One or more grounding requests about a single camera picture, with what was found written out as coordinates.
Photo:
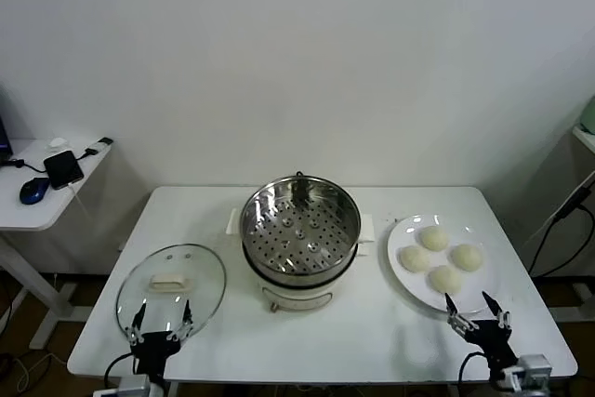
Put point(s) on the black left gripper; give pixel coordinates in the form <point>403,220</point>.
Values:
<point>153,350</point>

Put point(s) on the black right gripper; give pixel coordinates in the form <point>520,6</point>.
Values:
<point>493,341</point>

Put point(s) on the white steamed baozi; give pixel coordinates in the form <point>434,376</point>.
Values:
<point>415,258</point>
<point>434,239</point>
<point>445,279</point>
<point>466,256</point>

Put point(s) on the glass pot lid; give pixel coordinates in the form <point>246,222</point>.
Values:
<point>204,271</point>

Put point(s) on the steel steamer basket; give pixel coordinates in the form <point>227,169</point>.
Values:
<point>325,239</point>

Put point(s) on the white oval plate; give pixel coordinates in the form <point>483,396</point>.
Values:
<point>409,239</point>

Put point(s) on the cream electric cooker base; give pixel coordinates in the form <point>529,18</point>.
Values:
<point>297,297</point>

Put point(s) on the white side desk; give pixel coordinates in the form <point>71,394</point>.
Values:
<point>28,215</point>

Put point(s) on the beige desk with shelf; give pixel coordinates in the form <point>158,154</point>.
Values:
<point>564,164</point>

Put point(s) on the black smartphone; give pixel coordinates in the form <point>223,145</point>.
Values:
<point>63,170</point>

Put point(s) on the blue computer mouse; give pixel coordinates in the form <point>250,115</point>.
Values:
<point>33,190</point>

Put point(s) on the small white case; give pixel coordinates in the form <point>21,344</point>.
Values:
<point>56,142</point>

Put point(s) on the pale green container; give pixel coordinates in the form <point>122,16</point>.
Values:
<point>589,115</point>

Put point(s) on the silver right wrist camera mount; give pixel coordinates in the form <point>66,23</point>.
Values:
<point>530,369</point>

